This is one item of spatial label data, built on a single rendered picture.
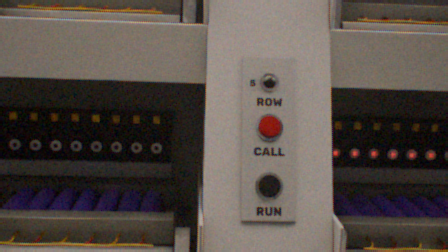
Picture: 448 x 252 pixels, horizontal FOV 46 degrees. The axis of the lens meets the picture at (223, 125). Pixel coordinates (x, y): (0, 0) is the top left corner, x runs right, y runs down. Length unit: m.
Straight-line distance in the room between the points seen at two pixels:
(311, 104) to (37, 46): 0.21
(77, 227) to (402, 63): 0.29
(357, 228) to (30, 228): 0.27
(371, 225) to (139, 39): 0.24
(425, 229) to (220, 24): 0.24
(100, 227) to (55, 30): 0.16
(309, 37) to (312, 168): 0.10
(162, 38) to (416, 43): 0.20
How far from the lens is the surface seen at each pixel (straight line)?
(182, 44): 0.41
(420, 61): 0.44
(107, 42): 0.41
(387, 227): 0.47
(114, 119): 0.55
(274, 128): 0.39
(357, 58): 0.43
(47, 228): 0.46
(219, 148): 0.39
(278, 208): 0.38
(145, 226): 0.45
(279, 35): 0.41
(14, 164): 0.58
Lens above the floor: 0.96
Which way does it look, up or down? 10 degrees up
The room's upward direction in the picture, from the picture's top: 1 degrees clockwise
